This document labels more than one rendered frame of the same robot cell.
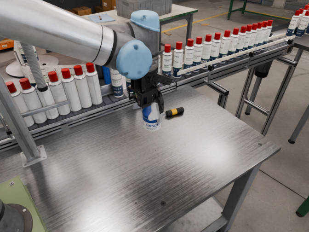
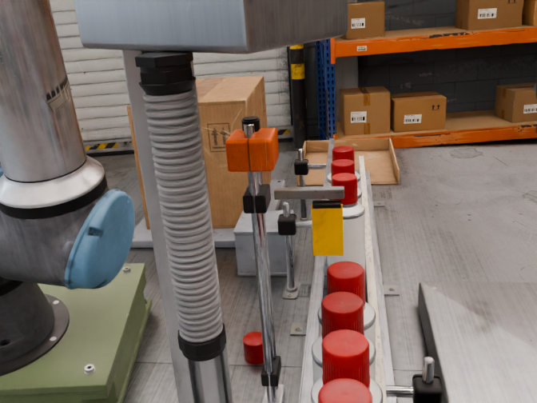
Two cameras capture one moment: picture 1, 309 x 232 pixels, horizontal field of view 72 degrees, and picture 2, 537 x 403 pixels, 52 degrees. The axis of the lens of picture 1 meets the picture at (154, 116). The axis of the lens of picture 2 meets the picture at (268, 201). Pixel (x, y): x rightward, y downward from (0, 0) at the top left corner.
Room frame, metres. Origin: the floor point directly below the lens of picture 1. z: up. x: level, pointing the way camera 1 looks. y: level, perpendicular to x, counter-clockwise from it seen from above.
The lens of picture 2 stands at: (0.93, 0.19, 1.32)
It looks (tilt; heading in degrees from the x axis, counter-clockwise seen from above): 21 degrees down; 132
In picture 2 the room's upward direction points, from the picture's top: 4 degrees counter-clockwise
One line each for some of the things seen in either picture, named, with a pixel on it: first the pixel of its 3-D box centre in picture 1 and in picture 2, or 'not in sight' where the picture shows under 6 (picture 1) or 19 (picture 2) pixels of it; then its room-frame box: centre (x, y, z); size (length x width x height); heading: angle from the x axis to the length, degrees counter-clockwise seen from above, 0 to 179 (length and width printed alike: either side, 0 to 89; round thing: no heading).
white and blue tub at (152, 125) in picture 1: (151, 118); not in sight; (0.61, 0.01, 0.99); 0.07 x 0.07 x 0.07
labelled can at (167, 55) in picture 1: (167, 63); not in sight; (1.09, -0.07, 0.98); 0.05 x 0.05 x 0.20
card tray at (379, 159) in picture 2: not in sight; (347, 160); (0.13, 1.44, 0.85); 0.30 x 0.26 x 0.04; 122
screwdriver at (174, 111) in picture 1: (165, 114); not in sight; (0.82, -0.05, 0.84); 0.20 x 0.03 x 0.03; 114
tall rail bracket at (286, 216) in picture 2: not in sight; (301, 247); (0.43, 0.84, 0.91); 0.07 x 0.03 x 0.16; 32
